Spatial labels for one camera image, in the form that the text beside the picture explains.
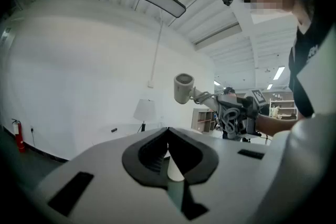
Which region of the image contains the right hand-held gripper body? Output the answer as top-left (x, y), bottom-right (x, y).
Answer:
top-left (236, 89), bottom-right (268, 140)

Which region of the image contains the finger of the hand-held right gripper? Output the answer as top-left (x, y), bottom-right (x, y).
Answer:
top-left (219, 110), bottom-right (247, 140)
top-left (217, 94), bottom-right (238, 108)

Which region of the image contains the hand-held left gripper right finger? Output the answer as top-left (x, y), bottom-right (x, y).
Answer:
top-left (168, 127), bottom-right (271, 224)

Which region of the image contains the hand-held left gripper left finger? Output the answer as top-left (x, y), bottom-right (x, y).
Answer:
top-left (34, 127), bottom-right (190, 224)

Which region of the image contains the person's right forearm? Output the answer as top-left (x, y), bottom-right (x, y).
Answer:
top-left (256, 112), bottom-right (307, 137)

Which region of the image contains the grey open shelf unit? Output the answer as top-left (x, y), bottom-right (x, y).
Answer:
top-left (191, 108), bottom-right (216, 134)

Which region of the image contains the white storage rack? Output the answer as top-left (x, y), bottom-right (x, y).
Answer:
top-left (269, 99), bottom-right (299, 120)

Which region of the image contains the person's black top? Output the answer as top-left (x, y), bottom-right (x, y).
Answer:
top-left (288, 7), bottom-right (336, 118)

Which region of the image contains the unlit grey ceiling light bar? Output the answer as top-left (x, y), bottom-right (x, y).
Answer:
top-left (194, 22), bottom-right (242, 50)

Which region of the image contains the white shade table lamp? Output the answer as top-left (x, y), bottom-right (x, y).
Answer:
top-left (133, 99), bottom-right (157, 132)

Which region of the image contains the red fire extinguisher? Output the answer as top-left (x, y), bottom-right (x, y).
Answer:
top-left (10, 118), bottom-right (26, 153)

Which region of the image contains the black wall plug with cable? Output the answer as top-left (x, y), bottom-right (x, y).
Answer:
top-left (29, 125), bottom-right (37, 148)

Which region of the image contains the white wall conduit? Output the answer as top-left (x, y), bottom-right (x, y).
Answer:
top-left (149, 10), bottom-right (165, 82)

